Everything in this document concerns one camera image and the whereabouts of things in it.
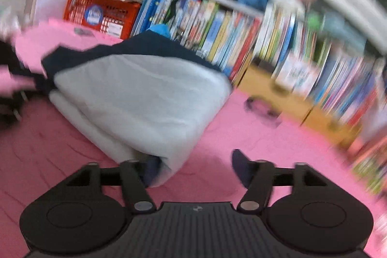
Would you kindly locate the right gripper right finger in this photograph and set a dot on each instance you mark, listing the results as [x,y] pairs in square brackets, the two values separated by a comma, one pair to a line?
[257,177]

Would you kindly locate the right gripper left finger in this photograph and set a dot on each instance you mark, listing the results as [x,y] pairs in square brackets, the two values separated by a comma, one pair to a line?
[136,177]

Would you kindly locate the navy and white jacket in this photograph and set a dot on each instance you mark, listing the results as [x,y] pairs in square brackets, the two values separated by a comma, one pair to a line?
[145,97]

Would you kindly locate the wooden drawer organizer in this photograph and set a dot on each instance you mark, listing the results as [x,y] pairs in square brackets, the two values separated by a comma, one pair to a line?
[258,82]

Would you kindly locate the pink floor mat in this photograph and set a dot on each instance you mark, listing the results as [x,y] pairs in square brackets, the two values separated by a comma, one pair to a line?
[43,148]

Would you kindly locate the colourful triangular toy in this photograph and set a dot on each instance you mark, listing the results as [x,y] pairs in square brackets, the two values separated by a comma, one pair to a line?
[368,162]

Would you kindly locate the row of upright books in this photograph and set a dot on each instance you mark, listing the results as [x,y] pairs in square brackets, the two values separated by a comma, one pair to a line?
[227,33]

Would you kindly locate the blue plush ball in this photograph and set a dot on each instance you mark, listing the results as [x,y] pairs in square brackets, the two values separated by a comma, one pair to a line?
[161,29]

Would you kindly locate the red plastic crate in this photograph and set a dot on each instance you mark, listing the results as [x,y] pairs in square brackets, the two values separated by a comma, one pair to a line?
[111,17]

